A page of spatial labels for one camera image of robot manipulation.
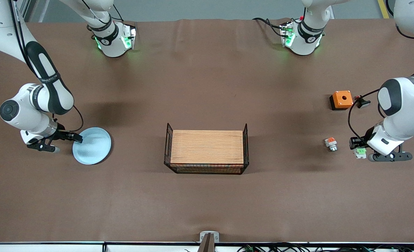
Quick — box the light blue round plate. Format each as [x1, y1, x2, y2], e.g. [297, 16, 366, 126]
[72, 127, 112, 165]

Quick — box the orange button box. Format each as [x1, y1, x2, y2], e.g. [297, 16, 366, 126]
[329, 90, 354, 111]

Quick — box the green pushbutton orange contact block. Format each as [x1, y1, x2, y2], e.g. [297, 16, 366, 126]
[324, 137, 338, 152]

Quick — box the black square white-capped pushbutton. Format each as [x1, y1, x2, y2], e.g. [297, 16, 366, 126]
[354, 94, 371, 109]

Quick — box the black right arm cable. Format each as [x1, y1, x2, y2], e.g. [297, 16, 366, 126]
[9, 0, 84, 133]

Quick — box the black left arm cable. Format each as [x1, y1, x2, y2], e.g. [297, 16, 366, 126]
[348, 0, 414, 140]

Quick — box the aluminium frame profile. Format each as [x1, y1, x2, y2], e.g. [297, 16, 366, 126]
[14, 0, 32, 22]

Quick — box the wire basket with wooden base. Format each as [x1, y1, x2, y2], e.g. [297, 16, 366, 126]
[164, 122, 250, 175]

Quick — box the black arm base cable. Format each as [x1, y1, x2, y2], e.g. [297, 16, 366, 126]
[252, 17, 286, 37]

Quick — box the grey mount bracket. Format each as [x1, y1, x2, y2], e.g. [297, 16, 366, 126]
[197, 231, 220, 252]

